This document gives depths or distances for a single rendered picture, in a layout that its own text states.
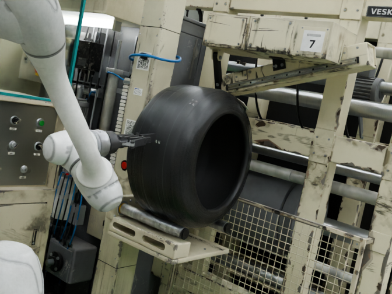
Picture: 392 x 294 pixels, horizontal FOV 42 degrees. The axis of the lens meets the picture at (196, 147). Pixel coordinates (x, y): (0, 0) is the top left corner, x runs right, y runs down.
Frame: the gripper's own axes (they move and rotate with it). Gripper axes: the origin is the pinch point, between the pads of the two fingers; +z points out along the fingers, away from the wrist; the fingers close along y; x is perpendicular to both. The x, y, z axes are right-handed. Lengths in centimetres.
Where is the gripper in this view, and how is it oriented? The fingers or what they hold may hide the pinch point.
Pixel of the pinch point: (147, 138)
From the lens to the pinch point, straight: 182.2
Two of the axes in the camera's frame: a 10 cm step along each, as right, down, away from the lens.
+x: -1.0, 9.7, 2.0
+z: 6.3, -0.9, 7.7
